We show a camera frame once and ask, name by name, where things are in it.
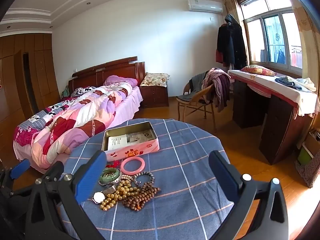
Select pink tin box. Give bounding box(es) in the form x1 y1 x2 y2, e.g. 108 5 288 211
102 121 160 162

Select brown wooden bead bracelet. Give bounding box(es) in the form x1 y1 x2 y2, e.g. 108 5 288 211
122 182 161 212

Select pink bangle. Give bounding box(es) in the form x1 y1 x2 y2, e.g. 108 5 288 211
121 157 146 175

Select white air conditioner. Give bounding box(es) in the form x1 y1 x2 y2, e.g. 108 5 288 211
188 0 223 13

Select dark hanging coats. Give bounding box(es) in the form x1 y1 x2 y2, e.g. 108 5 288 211
216 14 248 67

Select window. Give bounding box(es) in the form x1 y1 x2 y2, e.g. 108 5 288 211
239 0 304 78

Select bed with pink sheet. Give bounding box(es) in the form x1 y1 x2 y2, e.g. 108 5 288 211
12 85 143 174

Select wooden nightstand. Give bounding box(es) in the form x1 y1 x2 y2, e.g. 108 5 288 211
139 85 169 109

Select pink patchwork quilt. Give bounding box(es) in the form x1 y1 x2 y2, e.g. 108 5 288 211
14 82 133 169

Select floral cushion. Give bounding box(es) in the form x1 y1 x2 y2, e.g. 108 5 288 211
140 72 170 87

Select pink pillow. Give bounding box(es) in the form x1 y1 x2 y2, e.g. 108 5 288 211
104 75 138 87

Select blue folded garment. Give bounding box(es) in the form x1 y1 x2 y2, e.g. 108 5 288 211
275 76 303 89

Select cardboard box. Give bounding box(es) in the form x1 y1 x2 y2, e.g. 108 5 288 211
302 130 320 155

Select green bin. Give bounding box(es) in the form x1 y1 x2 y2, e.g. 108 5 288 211
297 146 313 165

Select dark bead bracelet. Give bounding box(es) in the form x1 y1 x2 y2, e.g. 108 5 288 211
135 171 155 187

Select round table blue plaid cloth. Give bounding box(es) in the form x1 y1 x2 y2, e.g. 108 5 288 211
54 118 250 240

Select silver wristwatch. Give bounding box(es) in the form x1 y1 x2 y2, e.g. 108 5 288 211
92 185 119 204

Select green jade bangle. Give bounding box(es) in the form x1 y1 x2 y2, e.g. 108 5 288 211
99 168 122 183

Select gold bead necklace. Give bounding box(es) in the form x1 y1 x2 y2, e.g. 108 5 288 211
100 179 140 210

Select cow print blanket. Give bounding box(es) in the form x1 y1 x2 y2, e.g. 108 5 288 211
45 86 97 117

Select wooden headboard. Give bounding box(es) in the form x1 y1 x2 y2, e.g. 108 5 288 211
68 56 146 93

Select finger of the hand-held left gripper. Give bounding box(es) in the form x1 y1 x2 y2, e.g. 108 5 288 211
9 159 31 180
43 161 65 181

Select white desk cover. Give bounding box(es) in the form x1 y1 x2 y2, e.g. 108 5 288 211
228 69 320 117

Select dark wooden desk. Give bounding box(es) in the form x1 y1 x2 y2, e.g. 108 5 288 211
229 79 314 165

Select floral pillow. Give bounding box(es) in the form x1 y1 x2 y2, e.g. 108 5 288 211
241 65 278 77

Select white paper leaflet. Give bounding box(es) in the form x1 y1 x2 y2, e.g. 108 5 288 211
108 134 128 152

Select white garment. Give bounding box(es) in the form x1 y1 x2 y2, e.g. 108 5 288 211
287 76 317 92

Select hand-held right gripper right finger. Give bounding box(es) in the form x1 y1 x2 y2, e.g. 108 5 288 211
208 150 289 240

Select wooden wardrobe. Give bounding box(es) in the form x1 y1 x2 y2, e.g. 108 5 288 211
0 32 62 160

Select wicker chair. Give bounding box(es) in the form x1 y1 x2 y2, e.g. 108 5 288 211
176 74 217 133

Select grey garment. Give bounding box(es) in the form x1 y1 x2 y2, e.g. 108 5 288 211
177 74 208 100

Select pink purple garment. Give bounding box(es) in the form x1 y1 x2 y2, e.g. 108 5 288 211
201 67 232 113

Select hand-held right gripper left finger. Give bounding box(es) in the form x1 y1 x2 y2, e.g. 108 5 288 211
25 150 108 240

